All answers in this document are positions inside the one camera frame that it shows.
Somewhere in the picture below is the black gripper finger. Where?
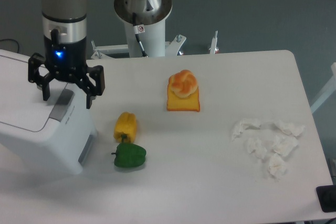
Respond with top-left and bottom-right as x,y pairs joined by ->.
28,52 -> 56,101
73,65 -> 105,109

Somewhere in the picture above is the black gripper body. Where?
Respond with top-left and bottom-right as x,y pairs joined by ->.
44,37 -> 88,82

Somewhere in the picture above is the white trash can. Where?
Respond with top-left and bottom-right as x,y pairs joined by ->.
1,50 -> 97,174

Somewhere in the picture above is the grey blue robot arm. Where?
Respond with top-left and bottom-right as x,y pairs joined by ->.
28,0 -> 172,108

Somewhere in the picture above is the yellow bell pepper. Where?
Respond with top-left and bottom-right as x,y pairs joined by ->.
113,112 -> 137,143

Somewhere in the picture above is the green bell pepper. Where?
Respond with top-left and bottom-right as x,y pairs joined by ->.
111,143 -> 146,168

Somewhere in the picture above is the toast slice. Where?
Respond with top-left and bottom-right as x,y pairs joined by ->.
166,83 -> 201,112

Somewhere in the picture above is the braided bread roll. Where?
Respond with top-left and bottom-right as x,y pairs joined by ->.
168,69 -> 198,98

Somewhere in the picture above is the crumpled white tissue top left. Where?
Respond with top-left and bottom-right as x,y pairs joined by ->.
231,118 -> 261,141

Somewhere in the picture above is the crumpled white tissue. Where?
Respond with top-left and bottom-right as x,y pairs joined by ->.
267,153 -> 287,181
246,137 -> 268,160
231,118 -> 261,141
267,120 -> 306,137
272,135 -> 299,157

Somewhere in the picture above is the crumpled white tissue middle left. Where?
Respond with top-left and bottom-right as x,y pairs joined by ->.
246,137 -> 268,160

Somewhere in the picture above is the crumpled white tissue middle right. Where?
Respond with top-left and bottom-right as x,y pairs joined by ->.
272,135 -> 299,157

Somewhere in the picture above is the crumpled white tissue bottom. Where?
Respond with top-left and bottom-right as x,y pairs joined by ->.
267,153 -> 287,181

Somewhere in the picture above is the crumpled white tissue top right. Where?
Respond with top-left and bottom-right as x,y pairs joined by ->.
267,120 -> 306,137

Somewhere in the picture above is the black device at table edge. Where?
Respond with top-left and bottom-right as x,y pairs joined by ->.
316,185 -> 335,212

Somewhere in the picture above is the black floor cable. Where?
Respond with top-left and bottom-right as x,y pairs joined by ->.
0,38 -> 20,52

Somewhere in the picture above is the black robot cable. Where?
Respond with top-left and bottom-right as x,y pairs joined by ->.
132,12 -> 149,58

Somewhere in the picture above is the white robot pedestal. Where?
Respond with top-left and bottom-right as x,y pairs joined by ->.
90,11 -> 220,60

